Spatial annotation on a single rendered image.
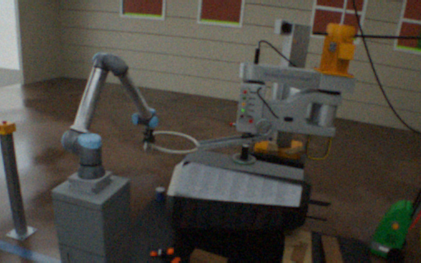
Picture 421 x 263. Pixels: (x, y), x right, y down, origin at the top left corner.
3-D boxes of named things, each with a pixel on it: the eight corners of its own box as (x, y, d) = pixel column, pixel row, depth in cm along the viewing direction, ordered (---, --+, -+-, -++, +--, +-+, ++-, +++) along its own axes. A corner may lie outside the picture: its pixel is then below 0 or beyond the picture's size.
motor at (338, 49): (343, 72, 295) (352, 27, 280) (355, 78, 266) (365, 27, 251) (313, 68, 294) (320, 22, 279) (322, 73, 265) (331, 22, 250)
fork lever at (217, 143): (272, 134, 313) (271, 129, 311) (274, 141, 295) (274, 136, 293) (198, 145, 317) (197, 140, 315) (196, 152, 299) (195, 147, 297)
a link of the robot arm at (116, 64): (122, 50, 219) (162, 121, 268) (111, 49, 225) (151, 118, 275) (111, 61, 214) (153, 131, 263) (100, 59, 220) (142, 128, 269)
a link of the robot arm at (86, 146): (86, 166, 214) (86, 141, 208) (73, 159, 223) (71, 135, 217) (106, 161, 226) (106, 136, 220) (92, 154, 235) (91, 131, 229)
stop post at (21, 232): (22, 225, 310) (5, 117, 270) (37, 230, 307) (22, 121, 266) (5, 235, 292) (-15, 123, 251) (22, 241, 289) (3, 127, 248)
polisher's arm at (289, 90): (264, 101, 362) (267, 77, 353) (291, 101, 375) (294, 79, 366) (301, 121, 299) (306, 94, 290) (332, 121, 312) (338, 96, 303)
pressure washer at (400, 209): (403, 249, 342) (430, 176, 310) (401, 267, 313) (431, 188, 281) (371, 238, 357) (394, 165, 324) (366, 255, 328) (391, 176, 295)
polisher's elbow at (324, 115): (308, 121, 303) (311, 99, 296) (324, 121, 310) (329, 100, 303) (320, 127, 287) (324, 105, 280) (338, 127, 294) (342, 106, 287)
